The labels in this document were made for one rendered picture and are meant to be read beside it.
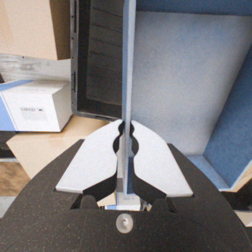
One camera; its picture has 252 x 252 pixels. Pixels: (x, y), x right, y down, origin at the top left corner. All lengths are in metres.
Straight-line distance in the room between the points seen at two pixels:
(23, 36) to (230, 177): 0.49
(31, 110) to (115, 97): 0.25
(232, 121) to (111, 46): 0.32
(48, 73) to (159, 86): 0.49
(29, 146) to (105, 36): 0.40
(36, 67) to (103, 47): 0.30
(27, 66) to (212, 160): 0.63
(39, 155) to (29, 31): 0.35
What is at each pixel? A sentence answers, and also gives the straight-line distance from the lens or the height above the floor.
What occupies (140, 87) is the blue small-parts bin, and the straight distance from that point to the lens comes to 0.17.
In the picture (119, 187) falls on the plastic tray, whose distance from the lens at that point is 0.82.
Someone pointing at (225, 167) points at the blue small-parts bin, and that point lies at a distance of 0.24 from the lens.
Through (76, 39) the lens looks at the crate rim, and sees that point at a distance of 0.31.
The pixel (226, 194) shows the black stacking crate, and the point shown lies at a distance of 0.97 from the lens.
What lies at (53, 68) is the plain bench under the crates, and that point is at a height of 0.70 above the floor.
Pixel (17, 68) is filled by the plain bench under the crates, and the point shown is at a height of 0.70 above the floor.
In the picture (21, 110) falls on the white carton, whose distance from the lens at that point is 0.47.
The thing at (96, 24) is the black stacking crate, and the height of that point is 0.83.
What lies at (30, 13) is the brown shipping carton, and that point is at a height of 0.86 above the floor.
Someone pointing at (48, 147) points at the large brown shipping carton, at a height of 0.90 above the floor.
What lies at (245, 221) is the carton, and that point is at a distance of 1.17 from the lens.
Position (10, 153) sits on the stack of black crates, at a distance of 1.55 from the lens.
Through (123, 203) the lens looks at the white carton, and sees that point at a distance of 0.84.
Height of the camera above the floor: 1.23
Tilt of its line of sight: 60 degrees down
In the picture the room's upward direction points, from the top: 173 degrees clockwise
